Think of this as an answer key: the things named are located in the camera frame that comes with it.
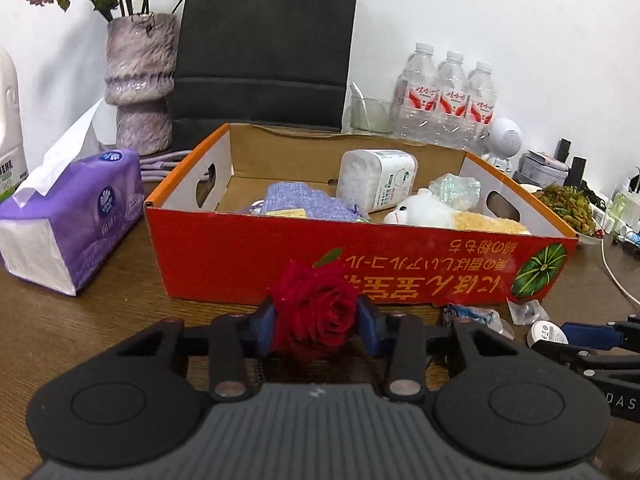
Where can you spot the small white robot speaker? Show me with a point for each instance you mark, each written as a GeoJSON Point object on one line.
{"type": "Point", "coordinates": [502, 141]}

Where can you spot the mottled purple vase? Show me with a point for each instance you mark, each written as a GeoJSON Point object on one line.
{"type": "Point", "coordinates": [140, 85]}

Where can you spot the green tissue packet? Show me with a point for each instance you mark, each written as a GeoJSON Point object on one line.
{"type": "Point", "coordinates": [286, 213]}

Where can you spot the white and yellow plush toy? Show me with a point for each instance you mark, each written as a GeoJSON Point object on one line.
{"type": "Point", "coordinates": [450, 216]}

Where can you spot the white milk jug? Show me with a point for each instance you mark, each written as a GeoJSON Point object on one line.
{"type": "Point", "coordinates": [10, 130]}

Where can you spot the grey and pink device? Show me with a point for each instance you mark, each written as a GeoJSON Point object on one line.
{"type": "Point", "coordinates": [540, 167]}

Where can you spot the iridescent plastic wrapper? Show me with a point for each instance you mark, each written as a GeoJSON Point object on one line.
{"type": "Point", "coordinates": [456, 187]}

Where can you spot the bowl of green vegetables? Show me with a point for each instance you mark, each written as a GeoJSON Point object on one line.
{"type": "Point", "coordinates": [570, 208]}

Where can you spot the black paper bag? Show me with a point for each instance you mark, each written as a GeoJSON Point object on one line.
{"type": "Point", "coordinates": [265, 45]}

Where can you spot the clear glass cup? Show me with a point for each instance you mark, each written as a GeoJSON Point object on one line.
{"type": "Point", "coordinates": [370, 114]}

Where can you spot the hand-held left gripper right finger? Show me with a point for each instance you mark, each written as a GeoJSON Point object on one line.
{"type": "Point", "coordinates": [367, 326]}

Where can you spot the white power strip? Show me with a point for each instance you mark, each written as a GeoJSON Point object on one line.
{"type": "Point", "coordinates": [624, 210]}

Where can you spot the blue fabric pouch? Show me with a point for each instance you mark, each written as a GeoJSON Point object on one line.
{"type": "Point", "coordinates": [300, 201]}

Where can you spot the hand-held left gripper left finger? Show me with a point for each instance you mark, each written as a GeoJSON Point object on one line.
{"type": "Point", "coordinates": [265, 326]}

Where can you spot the red label water bottle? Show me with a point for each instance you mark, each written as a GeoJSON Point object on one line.
{"type": "Point", "coordinates": [419, 87]}
{"type": "Point", "coordinates": [481, 105]}
{"type": "Point", "coordinates": [452, 95]}

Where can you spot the small clear plastic wrapper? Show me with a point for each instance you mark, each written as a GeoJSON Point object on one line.
{"type": "Point", "coordinates": [525, 311]}

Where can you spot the clear cotton swab box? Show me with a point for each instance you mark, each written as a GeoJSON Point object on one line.
{"type": "Point", "coordinates": [375, 180]}

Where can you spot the red cardboard box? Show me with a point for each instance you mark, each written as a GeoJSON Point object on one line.
{"type": "Point", "coordinates": [350, 255]}

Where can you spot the red rose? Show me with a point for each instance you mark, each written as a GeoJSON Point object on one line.
{"type": "Point", "coordinates": [315, 305]}

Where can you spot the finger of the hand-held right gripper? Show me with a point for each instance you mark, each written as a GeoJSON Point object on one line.
{"type": "Point", "coordinates": [590, 335]}

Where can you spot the blue and clear wrapper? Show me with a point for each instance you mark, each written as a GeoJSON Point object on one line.
{"type": "Point", "coordinates": [475, 316]}

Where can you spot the white round case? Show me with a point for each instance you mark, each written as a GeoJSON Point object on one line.
{"type": "Point", "coordinates": [545, 332]}

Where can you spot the purple tissue box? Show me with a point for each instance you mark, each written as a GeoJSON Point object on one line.
{"type": "Point", "coordinates": [75, 215]}

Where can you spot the black upright block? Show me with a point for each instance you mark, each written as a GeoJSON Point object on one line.
{"type": "Point", "coordinates": [577, 169]}

